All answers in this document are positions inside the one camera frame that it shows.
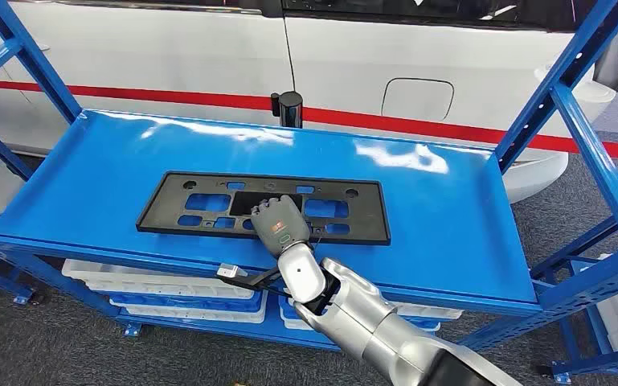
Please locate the white car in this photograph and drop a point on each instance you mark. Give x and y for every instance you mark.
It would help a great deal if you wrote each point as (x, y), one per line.
(181, 48)

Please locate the black barrier post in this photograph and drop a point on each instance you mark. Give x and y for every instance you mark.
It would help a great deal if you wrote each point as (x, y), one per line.
(291, 109)

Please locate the black plastic frame part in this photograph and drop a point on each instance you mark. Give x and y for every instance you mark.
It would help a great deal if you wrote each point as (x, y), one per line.
(372, 213)

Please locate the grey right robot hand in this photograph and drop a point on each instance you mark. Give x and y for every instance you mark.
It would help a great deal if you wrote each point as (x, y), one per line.
(279, 224)

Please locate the blue plastic bin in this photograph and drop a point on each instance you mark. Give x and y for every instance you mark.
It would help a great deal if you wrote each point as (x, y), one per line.
(191, 303)
(286, 311)

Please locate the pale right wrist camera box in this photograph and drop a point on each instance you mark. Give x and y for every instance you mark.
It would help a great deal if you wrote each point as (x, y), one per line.
(232, 270)

